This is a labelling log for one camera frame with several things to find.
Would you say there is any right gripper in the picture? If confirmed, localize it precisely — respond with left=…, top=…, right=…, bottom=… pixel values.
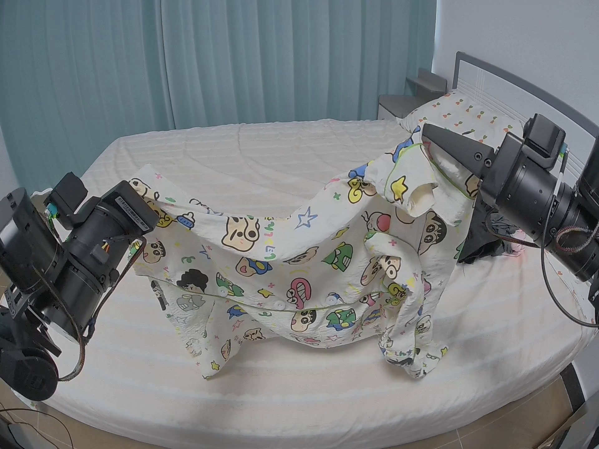
left=421, top=123, right=599, bottom=282

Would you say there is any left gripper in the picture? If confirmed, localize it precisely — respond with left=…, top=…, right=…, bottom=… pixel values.
left=35, top=181, right=160, bottom=338

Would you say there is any white printed pyjama top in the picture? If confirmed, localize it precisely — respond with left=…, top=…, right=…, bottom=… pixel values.
left=129, top=127, right=485, bottom=382

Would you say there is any white printed pillow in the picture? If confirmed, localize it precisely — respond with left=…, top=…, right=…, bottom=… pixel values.
left=398, top=89, right=527, bottom=139

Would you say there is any black garment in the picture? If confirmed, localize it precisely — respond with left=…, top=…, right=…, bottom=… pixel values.
left=456, top=199, right=520, bottom=265

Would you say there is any grey bedside table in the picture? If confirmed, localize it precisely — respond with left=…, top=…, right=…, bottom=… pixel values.
left=378, top=68, right=447, bottom=120

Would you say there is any bed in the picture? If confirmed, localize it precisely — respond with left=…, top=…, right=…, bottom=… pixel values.
left=28, top=52, right=599, bottom=445

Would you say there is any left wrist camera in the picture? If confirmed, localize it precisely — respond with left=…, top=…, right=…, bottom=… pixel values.
left=44, top=172, right=90, bottom=228

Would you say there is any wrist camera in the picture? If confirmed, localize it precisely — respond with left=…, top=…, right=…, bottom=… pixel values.
left=522, top=114, right=568, bottom=160
left=44, top=172, right=90, bottom=228

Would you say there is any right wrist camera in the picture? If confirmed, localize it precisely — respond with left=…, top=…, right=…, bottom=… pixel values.
left=522, top=114, right=568, bottom=160

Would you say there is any black cable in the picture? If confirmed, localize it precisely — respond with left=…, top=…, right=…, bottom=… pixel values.
left=58, top=234, right=143, bottom=382
left=538, top=244, right=599, bottom=331

